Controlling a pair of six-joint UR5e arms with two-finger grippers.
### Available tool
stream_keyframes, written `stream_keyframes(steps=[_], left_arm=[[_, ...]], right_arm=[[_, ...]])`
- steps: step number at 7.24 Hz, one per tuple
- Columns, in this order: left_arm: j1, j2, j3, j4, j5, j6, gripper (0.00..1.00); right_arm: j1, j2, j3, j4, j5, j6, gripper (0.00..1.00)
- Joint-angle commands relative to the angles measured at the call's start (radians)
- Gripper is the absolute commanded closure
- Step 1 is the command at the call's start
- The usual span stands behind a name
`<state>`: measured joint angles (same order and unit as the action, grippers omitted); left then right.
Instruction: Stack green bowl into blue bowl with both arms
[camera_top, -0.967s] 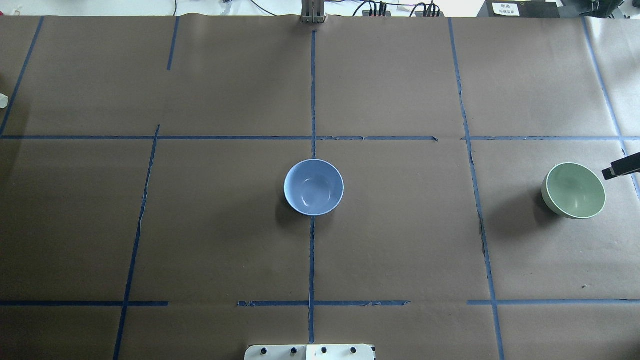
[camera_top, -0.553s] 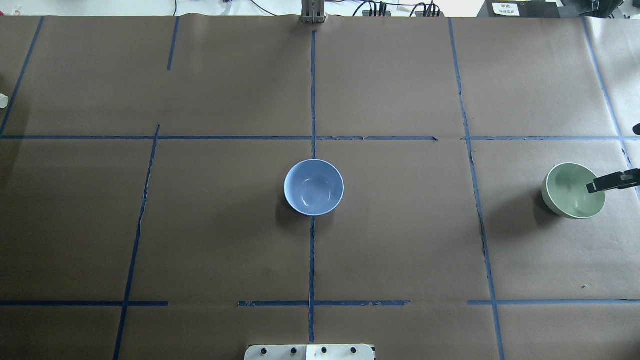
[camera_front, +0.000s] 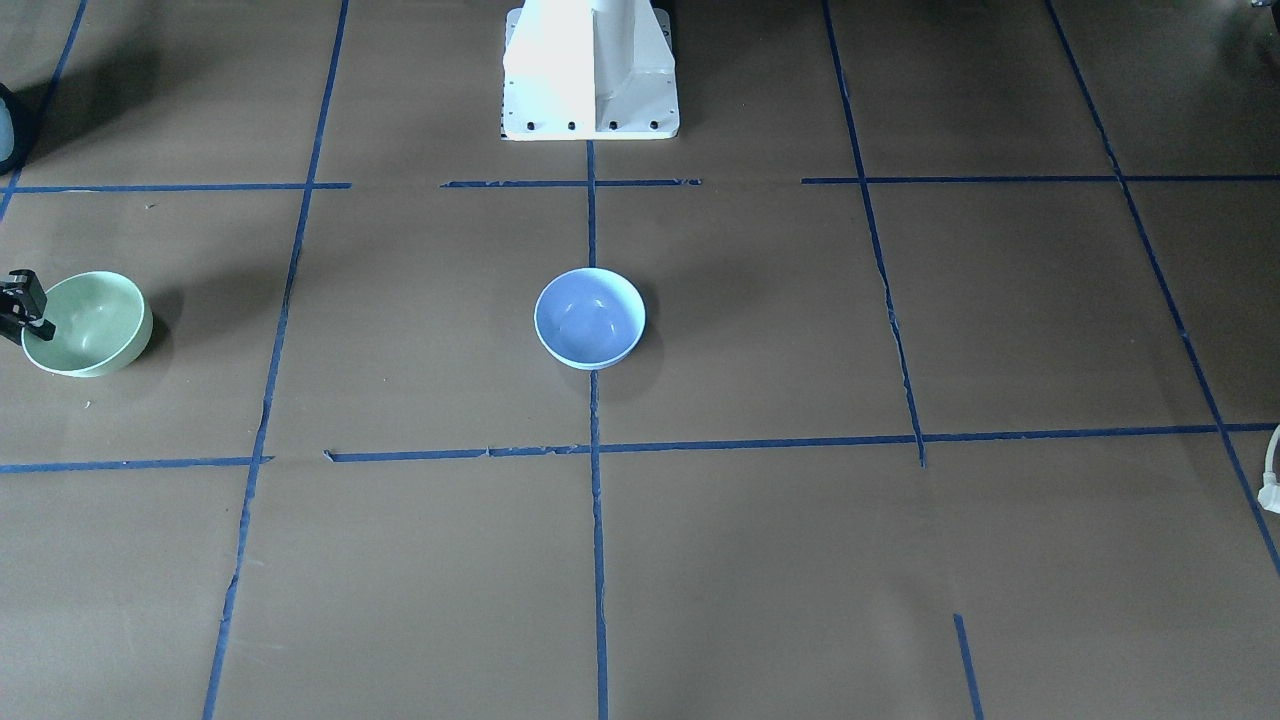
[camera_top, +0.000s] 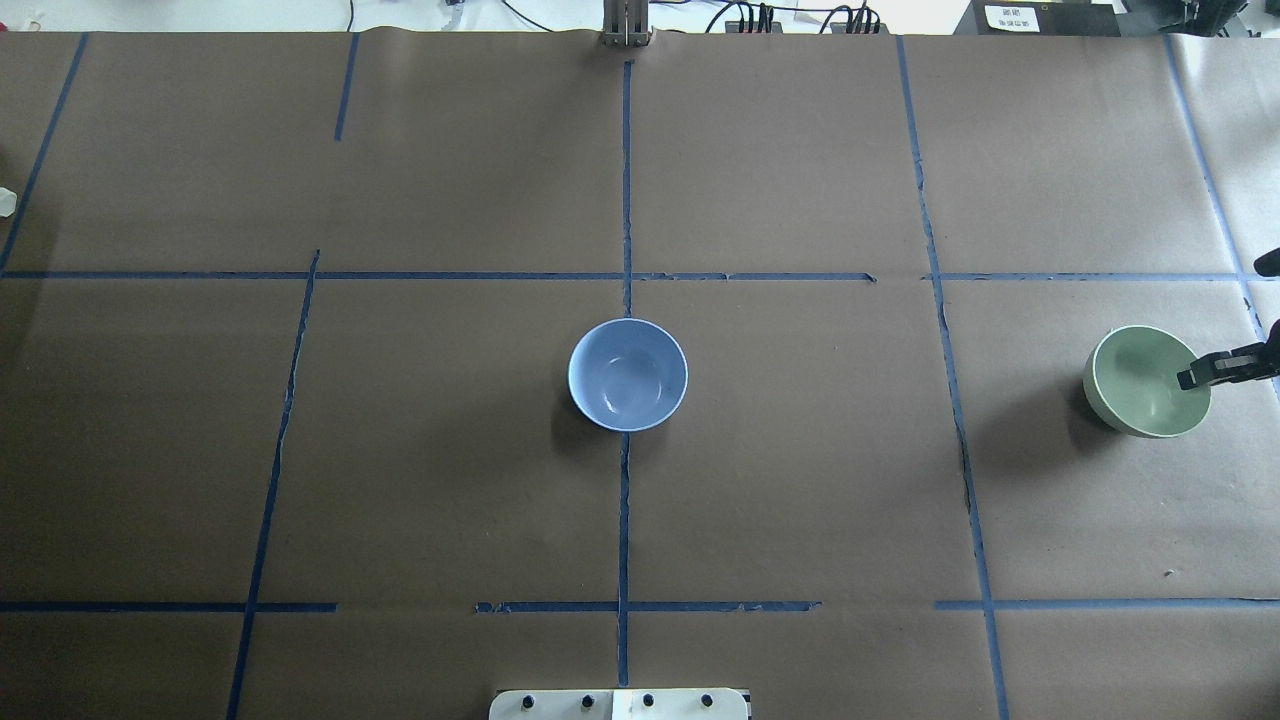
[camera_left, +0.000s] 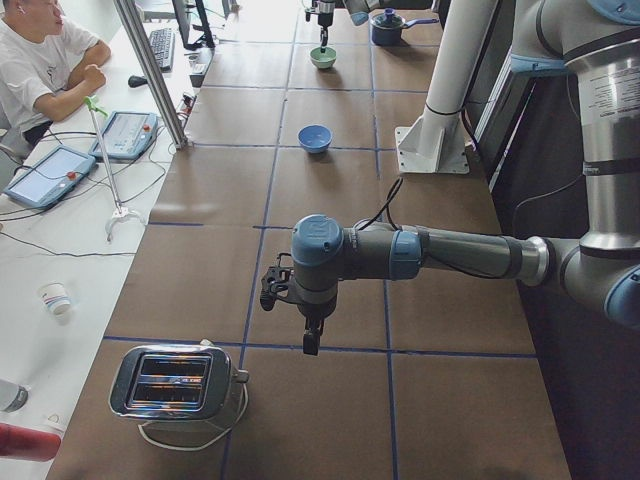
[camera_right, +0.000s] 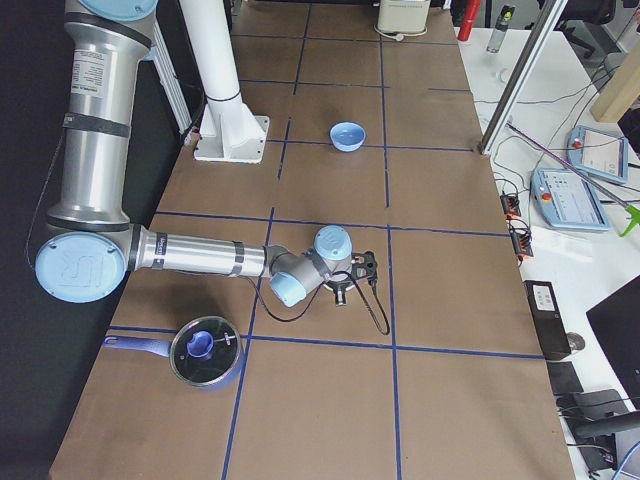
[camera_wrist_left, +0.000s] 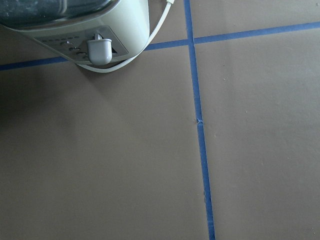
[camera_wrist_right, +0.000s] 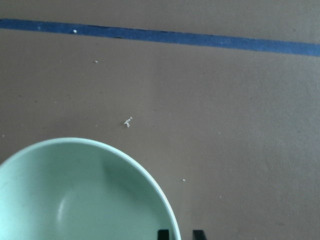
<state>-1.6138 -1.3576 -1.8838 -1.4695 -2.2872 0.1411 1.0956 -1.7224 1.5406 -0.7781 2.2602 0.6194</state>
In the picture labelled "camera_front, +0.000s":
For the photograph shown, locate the green bowl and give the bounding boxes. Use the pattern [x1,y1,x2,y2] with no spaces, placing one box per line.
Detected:
[19,272,154,378]

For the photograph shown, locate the blue bowl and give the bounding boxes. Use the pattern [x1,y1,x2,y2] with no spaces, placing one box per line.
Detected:
[532,266,648,372]

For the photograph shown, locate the blue saucepan with glass lid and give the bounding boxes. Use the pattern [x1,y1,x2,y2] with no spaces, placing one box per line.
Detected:
[1,85,36,176]

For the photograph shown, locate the white camera pole with base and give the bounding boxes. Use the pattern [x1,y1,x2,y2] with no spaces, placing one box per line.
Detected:
[500,1,681,142]

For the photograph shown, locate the white toaster cord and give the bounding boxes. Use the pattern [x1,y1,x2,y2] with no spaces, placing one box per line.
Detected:
[1258,424,1280,515]

